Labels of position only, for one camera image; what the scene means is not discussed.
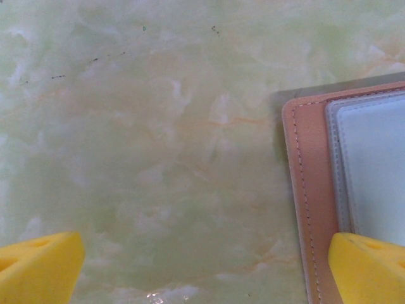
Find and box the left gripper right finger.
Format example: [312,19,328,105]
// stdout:
[327,232,405,304]

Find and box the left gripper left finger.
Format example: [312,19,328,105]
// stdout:
[0,231,86,304]

